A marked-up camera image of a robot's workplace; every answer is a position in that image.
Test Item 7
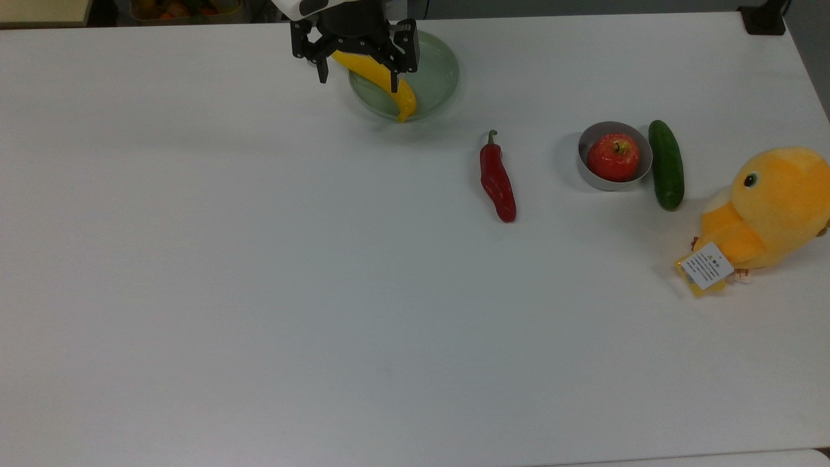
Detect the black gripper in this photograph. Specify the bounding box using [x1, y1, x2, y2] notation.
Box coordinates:
[290, 0, 420, 93]

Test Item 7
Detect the red chili pepper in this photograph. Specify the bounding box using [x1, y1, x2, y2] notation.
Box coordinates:
[479, 130, 517, 224]

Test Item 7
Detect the pale green plastic plate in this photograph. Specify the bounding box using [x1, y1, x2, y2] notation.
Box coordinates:
[348, 30, 460, 123]

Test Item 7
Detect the yellow toy banana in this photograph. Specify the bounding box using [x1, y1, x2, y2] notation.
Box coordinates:
[331, 50, 418, 123]

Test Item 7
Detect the small grey metal bowl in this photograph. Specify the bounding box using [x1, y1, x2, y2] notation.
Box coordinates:
[576, 121, 654, 192]

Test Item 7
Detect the red apple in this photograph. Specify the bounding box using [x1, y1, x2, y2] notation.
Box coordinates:
[587, 133, 641, 182]

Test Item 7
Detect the beige wooden board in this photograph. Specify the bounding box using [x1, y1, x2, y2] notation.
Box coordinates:
[0, 0, 93, 28]

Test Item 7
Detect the dark green cucumber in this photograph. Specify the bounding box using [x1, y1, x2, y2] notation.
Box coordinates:
[648, 119, 685, 211]

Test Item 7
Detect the white plush toy label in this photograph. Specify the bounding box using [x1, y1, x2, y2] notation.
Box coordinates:
[674, 241, 737, 298]

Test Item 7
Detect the orange plush bird toy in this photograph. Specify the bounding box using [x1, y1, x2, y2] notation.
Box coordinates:
[689, 147, 830, 283]

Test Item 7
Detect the black camera stand base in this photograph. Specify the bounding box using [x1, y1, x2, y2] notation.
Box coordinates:
[738, 0, 789, 36]

